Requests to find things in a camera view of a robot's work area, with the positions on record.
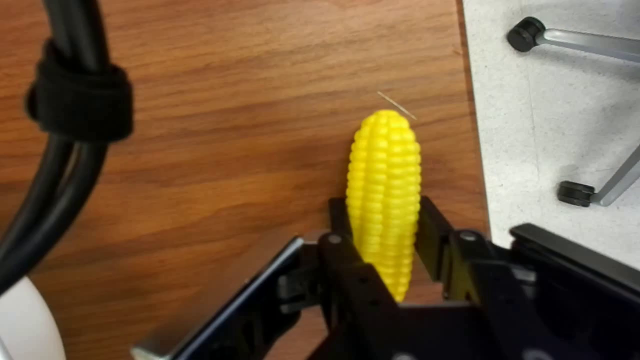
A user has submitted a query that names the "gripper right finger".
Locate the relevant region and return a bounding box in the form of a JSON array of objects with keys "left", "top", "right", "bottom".
[{"left": 414, "top": 196, "right": 640, "bottom": 360}]

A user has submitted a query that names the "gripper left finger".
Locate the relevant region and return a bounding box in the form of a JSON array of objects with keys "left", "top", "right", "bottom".
[{"left": 131, "top": 197, "right": 402, "bottom": 360}]

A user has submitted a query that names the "yellow toy corn cob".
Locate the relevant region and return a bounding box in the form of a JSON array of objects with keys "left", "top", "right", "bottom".
[{"left": 345, "top": 109, "right": 422, "bottom": 303}]

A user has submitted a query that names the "white bowl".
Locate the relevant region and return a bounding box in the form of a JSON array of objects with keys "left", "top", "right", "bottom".
[{"left": 0, "top": 276, "right": 67, "bottom": 360}]

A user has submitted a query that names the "thin wooden splinter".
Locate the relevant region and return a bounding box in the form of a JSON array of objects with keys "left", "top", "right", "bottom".
[{"left": 377, "top": 91, "right": 417, "bottom": 121}]

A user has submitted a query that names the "office chair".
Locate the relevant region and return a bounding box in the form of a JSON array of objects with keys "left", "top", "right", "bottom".
[{"left": 506, "top": 16, "right": 640, "bottom": 208}]

